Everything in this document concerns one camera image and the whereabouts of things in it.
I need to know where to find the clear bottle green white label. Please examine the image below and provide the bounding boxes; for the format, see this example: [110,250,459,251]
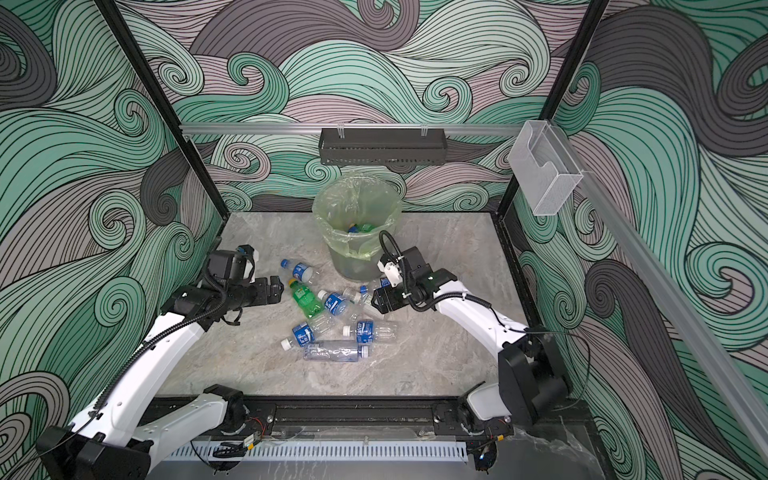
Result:
[343,285,384,320]

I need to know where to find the black frame post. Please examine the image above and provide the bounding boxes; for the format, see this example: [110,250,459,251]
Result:
[94,0,230,222]
[497,1,609,218]

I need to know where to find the Pocari bottle centre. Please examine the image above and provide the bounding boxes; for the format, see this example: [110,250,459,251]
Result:
[342,320,397,344]

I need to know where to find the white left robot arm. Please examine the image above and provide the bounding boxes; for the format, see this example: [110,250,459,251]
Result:
[36,275,284,479]

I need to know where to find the black right frame post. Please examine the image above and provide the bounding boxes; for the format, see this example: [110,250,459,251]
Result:
[497,1,609,218]

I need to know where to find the aluminium right rail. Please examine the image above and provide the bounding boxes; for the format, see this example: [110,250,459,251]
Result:
[549,124,767,460]

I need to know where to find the black left frame post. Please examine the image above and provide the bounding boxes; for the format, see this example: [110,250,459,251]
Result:
[94,0,230,222]

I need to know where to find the crushed clear bottle front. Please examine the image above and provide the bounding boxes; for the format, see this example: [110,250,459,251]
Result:
[303,340,371,363]

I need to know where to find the blue label bottle lower left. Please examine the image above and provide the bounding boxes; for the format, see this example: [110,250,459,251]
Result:
[280,313,334,351]

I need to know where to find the aluminium rear rail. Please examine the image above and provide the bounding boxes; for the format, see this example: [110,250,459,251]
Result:
[179,122,523,137]

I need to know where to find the aluminium rail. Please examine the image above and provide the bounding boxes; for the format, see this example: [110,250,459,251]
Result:
[179,122,523,137]
[549,124,767,460]

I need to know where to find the white slotted cable duct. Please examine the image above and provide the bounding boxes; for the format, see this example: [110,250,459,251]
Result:
[161,440,469,464]

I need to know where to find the black perforated wall shelf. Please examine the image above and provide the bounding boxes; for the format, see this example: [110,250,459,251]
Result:
[318,129,448,167]

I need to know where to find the clear acrylic wall holder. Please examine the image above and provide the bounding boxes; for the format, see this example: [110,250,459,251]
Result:
[507,120,583,217]

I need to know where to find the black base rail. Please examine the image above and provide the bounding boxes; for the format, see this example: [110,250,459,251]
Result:
[200,395,531,439]

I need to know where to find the grey mesh waste bin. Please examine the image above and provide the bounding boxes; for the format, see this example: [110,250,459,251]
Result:
[317,179,397,284]

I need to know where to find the white cap blue label bottle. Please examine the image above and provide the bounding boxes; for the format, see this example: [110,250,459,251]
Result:
[317,290,360,321]

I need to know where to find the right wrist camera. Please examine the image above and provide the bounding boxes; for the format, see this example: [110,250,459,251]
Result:
[378,261,403,287]

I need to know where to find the Pepsi bottle near bin left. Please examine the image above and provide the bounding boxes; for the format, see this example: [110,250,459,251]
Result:
[280,259,321,285]

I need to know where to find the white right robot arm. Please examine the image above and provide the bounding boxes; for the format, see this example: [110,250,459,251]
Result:
[372,274,571,427]

